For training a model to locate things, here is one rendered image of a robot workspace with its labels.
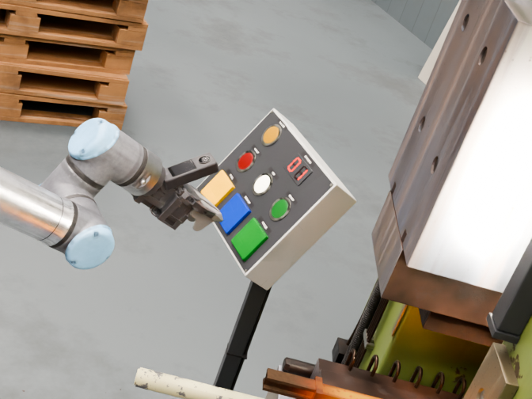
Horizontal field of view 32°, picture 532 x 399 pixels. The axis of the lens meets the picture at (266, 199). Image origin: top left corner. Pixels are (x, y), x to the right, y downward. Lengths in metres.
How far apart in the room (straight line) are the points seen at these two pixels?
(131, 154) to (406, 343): 0.65
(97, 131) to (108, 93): 2.75
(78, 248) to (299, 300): 2.20
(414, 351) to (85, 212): 0.70
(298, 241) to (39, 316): 1.49
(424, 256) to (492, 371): 0.20
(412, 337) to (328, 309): 1.93
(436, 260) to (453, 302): 0.13
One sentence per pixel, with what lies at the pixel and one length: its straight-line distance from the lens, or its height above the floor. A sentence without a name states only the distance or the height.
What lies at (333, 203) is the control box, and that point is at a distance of 1.99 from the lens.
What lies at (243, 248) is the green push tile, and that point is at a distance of 2.04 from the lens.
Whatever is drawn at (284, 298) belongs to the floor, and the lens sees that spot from 3.77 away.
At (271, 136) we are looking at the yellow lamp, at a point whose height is 1.16.
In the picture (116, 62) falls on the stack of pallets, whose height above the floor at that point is 0.34.
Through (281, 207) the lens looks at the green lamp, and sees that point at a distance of 2.03.
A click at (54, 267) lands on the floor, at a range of 3.55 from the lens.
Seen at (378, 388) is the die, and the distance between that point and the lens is 1.81.
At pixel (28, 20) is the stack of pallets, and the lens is 4.29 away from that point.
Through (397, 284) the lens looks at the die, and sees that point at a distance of 1.50.
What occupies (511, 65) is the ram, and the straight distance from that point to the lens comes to 1.30.
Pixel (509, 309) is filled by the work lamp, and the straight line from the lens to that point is 1.31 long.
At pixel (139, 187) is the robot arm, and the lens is 1.82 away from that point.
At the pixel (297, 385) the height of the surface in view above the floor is 1.01.
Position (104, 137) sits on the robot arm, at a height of 1.25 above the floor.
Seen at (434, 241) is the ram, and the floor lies 1.42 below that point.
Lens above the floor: 2.04
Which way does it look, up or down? 28 degrees down
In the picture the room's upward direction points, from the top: 19 degrees clockwise
